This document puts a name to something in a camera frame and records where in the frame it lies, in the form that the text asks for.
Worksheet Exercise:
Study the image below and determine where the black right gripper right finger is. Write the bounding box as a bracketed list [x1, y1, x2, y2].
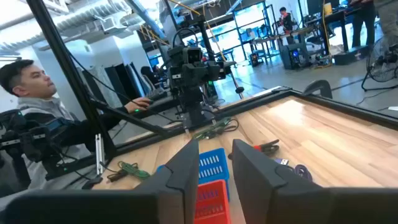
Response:
[231, 139, 327, 224]

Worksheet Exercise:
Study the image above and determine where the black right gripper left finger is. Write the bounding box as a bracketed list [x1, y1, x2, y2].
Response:
[134, 139, 200, 224]

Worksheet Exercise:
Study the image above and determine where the blue purple braided USB cable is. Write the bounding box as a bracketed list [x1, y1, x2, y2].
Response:
[292, 164, 314, 183]

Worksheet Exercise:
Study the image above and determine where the green braided USB cable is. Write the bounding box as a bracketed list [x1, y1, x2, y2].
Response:
[117, 161, 152, 180]
[192, 117, 233, 141]

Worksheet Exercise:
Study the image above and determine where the black USB cable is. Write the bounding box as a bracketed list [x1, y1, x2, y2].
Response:
[106, 169, 129, 183]
[217, 119, 239, 134]

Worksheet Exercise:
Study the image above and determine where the red plastic basket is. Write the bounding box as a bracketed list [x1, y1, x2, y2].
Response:
[194, 179, 231, 224]

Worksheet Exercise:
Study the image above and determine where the blue plastic basket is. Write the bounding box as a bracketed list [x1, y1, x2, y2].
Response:
[157, 147, 230, 202]

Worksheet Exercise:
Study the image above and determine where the person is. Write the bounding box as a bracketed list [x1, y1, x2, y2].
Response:
[0, 58, 153, 190]
[278, 6, 295, 44]
[374, 0, 398, 47]
[140, 65, 162, 91]
[349, 0, 377, 49]

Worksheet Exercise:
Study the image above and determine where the black desk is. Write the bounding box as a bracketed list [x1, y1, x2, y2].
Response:
[132, 91, 187, 121]

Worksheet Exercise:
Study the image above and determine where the wooden stick with black knob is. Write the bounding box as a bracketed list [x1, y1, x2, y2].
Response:
[203, 21, 245, 100]

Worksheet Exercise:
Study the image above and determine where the black computer tower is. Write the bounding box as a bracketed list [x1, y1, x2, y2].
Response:
[279, 42, 309, 70]

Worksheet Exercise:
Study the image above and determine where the black chair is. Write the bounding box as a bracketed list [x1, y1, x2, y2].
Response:
[303, 79, 333, 100]

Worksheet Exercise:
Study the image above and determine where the black workbench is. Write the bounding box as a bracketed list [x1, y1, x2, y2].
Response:
[323, 6, 373, 65]

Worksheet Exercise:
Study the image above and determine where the black floor fan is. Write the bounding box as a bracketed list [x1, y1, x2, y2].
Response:
[361, 36, 398, 93]

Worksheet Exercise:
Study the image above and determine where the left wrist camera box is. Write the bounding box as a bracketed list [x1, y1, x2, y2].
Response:
[185, 47, 203, 65]

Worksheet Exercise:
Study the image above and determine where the silver metal bracket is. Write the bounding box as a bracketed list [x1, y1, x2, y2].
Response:
[95, 133, 106, 177]

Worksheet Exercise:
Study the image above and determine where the black aluminium rig frame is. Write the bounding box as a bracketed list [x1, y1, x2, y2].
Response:
[26, 0, 398, 187]

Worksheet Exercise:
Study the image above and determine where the silver ceiling duct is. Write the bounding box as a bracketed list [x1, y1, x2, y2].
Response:
[0, 0, 162, 54]

